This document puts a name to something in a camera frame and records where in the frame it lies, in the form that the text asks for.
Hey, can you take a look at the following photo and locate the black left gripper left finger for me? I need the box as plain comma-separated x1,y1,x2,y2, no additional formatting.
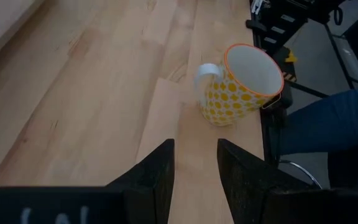
0,138,176,224

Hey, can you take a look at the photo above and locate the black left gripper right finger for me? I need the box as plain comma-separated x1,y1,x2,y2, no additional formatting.
217,138,358,224

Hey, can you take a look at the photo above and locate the person's leg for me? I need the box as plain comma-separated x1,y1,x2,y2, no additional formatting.
277,83,358,191

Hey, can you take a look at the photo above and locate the metal chair foot ring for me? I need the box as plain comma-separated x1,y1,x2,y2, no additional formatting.
277,159,323,190

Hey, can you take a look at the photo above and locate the black aluminium rig frame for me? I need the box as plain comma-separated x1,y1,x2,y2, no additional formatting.
246,0,358,167

